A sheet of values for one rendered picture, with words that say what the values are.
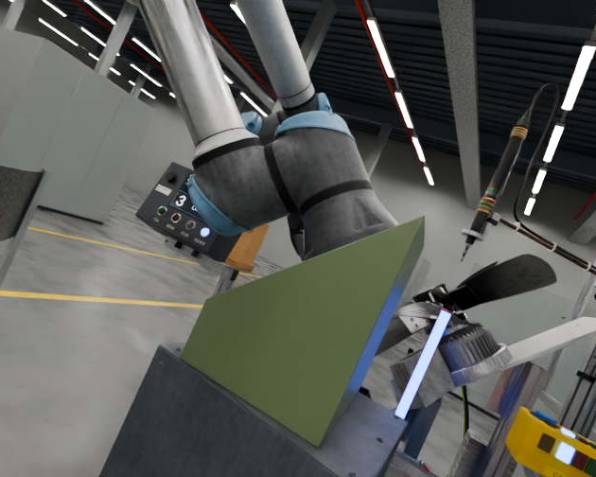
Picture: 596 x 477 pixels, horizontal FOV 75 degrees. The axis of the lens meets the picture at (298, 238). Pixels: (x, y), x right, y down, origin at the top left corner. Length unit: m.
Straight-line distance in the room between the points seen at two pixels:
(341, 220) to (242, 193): 0.16
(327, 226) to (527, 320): 6.34
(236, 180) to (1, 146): 6.17
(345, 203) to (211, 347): 0.26
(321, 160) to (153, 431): 0.41
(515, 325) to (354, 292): 6.37
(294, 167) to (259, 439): 0.35
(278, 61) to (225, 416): 0.60
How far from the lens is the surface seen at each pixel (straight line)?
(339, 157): 0.57
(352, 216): 0.53
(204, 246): 1.02
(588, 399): 1.80
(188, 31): 0.67
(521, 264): 1.28
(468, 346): 1.31
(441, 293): 1.35
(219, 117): 0.62
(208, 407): 0.51
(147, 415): 0.57
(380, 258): 0.44
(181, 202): 1.11
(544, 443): 0.96
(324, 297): 0.45
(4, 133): 6.67
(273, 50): 0.78
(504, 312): 6.78
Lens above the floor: 1.20
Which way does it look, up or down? level
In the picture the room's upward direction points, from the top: 24 degrees clockwise
